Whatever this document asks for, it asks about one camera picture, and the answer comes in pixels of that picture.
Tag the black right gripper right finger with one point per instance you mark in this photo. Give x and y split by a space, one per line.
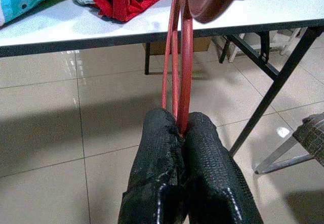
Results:
215 173

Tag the white table with black legs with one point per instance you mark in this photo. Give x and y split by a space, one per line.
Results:
278 6

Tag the cardboard box under table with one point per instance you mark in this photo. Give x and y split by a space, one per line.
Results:
157 48

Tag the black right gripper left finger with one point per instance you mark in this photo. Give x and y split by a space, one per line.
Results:
154 158

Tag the red plastic clothes hanger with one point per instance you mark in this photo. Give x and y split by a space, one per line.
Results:
187 69

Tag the white plastic chair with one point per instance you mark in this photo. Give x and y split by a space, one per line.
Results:
236 49

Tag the red cloth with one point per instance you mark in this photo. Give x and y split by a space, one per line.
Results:
119 1

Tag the grey folding chair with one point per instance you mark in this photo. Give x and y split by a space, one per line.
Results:
311 135

